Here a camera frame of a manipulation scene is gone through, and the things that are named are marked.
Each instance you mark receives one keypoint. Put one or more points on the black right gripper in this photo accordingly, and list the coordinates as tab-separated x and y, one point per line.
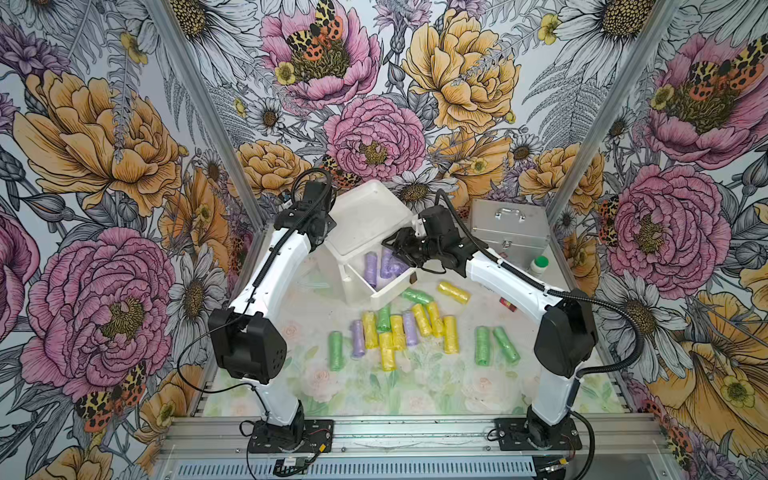
404	238

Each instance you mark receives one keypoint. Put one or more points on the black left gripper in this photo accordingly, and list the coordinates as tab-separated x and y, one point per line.
331	223

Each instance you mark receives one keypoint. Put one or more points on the purple bag roll front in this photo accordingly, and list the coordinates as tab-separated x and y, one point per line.
397	267

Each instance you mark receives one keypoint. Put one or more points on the purple bag roll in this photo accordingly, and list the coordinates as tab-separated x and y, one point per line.
397	267
358	339
386	256
410	329
370	274

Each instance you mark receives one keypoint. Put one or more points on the purple bag roll back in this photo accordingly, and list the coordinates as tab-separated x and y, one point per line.
370	274

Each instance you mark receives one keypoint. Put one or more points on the white plastic drawer cabinet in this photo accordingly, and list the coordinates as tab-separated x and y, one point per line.
364	216

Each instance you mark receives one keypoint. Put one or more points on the white top drawer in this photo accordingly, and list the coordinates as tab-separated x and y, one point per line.
355	290

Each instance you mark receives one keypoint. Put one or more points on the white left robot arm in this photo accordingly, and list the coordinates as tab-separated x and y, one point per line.
246	342

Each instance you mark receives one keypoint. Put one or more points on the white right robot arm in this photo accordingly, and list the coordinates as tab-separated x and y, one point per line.
567	333

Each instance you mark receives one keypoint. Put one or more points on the green bag roll back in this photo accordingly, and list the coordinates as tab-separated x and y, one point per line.
417	296

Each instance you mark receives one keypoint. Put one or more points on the green bag roll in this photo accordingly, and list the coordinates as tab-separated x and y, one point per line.
506	347
482	346
383	319
335	351
417	296

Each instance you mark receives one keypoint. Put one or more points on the yellow bag roll back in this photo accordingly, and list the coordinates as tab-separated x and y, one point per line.
454	292

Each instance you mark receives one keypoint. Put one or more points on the green bag roll centre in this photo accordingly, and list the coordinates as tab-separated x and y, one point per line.
383	319

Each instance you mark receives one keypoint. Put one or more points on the yellow bag roll left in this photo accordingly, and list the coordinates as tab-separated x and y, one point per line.
370	333

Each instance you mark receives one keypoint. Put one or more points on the yellow bag roll tilted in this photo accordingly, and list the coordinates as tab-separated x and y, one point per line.
435	319

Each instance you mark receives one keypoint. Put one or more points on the yellow bag roll right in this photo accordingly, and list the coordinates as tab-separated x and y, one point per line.
450	335

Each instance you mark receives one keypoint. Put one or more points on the yellow bag roll centre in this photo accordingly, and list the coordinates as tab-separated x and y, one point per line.
398	332

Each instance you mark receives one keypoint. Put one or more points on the silver aluminium case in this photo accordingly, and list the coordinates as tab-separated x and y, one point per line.
517	232

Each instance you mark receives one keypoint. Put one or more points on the yellow bag roll front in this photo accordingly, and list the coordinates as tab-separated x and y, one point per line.
387	351

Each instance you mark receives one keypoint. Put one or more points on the red white small box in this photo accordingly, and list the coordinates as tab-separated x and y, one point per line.
507	304

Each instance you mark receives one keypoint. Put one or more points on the floral table mat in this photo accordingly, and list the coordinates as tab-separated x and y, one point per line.
426	380

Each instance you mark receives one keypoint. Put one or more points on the green bag roll far left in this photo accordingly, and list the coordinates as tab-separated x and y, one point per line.
335	351

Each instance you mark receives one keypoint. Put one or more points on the white bottle green cap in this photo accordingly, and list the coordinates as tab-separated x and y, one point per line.
539	265

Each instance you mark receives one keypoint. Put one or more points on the green bag roll far right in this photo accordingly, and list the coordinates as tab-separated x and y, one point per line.
506	347

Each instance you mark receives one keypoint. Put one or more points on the aluminium front rail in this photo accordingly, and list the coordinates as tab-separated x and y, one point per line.
627	446

